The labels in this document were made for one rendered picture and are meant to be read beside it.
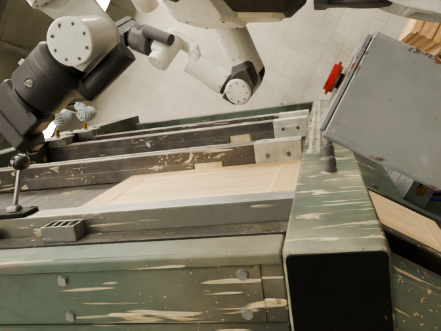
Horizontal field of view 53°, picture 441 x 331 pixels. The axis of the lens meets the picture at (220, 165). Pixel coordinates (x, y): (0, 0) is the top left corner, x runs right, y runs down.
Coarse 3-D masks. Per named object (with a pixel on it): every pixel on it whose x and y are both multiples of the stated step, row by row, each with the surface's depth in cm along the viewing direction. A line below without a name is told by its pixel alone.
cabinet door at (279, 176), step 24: (216, 168) 120; (240, 168) 115; (264, 168) 112; (288, 168) 107; (120, 192) 107; (144, 192) 105; (168, 192) 102; (192, 192) 98; (216, 192) 96; (240, 192) 93
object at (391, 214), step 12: (372, 192) 188; (384, 204) 177; (396, 204) 186; (384, 216) 160; (396, 216) 168; (408, 216) 176; (420, 216) 183; (396, 228) 151; (408, 228) 159; (420, 228) 166; (432, 228) 173; (420, 240) 149; (432, 240) 157
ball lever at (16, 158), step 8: (16, 160) 92; (24, 160) 93; (16, 168) 93; (24, 168) 93; (16, 176) 93; (16, 184) 92; (16, 192) 92; (16, 200) 91; (8, 208) 90; (16, 208) 90
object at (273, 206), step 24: (264, 192) 81; (288, 192) 79; (48, 216) 87; (72, 216) 85; (96, 216) 84; (120, 216) 83; (144, 216) 82; (168, 216) 81; (192, 216) 80; (216, 216) 79; (240, 216) 78; (264, 216) 77; (288, 216) 76
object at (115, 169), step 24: (240, 144) 120; (264, 144) 117; (288, 144) 116; (0, 168) 143; (48, 168) 133; (72, 168) 131; (96, 168) 130; (120, 168) 128; (144, 168) 126; (168, 168) 125; (192, 168) 123; (0, 192) 139
